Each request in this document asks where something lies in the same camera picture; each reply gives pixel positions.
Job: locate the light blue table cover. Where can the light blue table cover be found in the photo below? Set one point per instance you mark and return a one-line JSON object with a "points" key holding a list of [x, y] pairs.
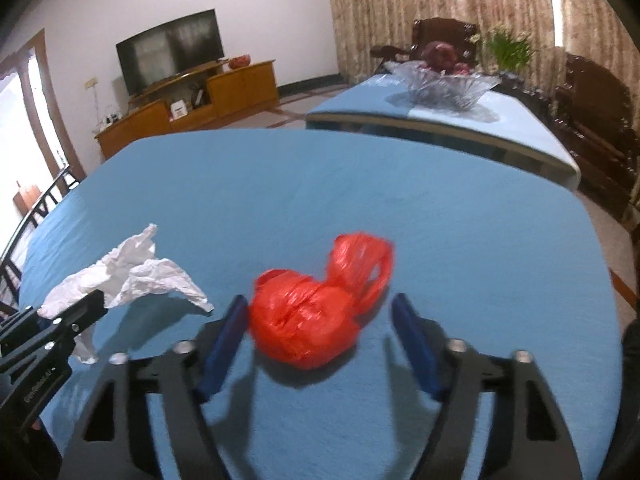
{"points": [[520, 120]]}

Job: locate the red ornament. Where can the red ornament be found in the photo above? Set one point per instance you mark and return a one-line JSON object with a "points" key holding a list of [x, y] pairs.
{"points": [[239, 61]]}

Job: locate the wooden television cabinet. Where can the wooden television cabinet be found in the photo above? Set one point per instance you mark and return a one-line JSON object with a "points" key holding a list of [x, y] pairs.
{"points": [[240, 90]]}

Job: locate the white paper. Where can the white paper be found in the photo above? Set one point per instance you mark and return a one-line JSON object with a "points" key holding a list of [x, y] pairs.
{"points": [[140, 270]]}

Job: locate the wooden door frame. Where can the wooden door frame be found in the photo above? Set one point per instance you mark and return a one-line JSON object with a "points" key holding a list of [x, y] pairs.
{"points": [[52, 110]]}

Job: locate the black television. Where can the black television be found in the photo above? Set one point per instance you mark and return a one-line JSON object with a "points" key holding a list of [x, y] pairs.
{"points": [[170, 50]]}

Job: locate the coffee table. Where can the coffee table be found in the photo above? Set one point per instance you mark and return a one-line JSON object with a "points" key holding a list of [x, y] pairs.
{"points": [[450, 145]]}

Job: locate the white box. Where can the white box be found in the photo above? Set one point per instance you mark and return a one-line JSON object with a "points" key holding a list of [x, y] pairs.
{"points": [[178, 111]]}

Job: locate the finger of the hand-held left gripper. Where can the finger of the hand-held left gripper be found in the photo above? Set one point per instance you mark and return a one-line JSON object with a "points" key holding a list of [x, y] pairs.
{"points": [[17, 322], [80, 312]]}

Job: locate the glass fruit bowl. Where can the glass fruit bowl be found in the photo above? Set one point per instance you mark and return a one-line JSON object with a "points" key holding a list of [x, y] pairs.
{"points": [[445, 87]]}

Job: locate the blue tablecloth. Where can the blue tablecloth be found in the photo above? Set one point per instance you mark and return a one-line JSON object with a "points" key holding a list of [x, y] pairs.
{"points": [[350, 200]]}

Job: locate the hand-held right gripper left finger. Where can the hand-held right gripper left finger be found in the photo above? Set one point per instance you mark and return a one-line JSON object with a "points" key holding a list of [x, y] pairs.
{"points": [[225, 345]]}

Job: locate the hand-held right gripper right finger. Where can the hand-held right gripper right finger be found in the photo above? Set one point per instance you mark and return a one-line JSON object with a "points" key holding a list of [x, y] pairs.
{"points": [[415, 345]]}

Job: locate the dark wooden armchair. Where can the dark wooden armchair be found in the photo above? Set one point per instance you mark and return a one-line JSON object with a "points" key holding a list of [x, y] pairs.
{"points": [[440, 30], [595, 105]]}

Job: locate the red plastic bag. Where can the red plastic bag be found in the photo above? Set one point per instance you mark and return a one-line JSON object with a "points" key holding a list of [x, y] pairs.
{"points": [[300, 320]]}

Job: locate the pile of dark red fruit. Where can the pile of dark red fruit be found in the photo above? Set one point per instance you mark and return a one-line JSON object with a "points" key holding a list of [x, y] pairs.
{"points": [[440, 55]]}

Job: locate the patterned beige curtains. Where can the patterned beige curtains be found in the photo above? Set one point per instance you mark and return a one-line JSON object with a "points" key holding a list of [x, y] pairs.
{"points": [[400, 0]]}

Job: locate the green potted plant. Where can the green potted plant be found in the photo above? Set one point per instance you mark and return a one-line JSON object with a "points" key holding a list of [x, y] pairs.
{"points": [[510, 50]]}

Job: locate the black chair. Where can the black chair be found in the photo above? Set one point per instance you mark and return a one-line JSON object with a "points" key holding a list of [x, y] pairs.
{"points": [[20, 240]]}

